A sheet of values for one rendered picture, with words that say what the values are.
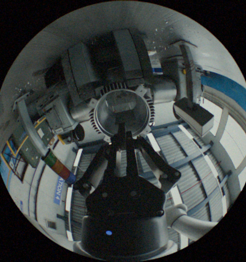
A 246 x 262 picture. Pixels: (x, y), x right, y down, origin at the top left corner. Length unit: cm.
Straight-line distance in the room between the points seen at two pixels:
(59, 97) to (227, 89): 599
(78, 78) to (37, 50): 12
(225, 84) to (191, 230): 568
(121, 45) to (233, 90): 553
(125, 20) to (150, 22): 4
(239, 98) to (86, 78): 554
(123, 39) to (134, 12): 7
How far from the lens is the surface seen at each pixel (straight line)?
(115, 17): 15
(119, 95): 78
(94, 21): 15
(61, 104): 71
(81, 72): 17
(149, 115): 25
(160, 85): 62
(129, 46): 17
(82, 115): 66
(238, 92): 552
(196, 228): 44
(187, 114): 29
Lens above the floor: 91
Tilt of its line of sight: 34 degrees up
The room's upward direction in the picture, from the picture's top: 164 degrees clockwise
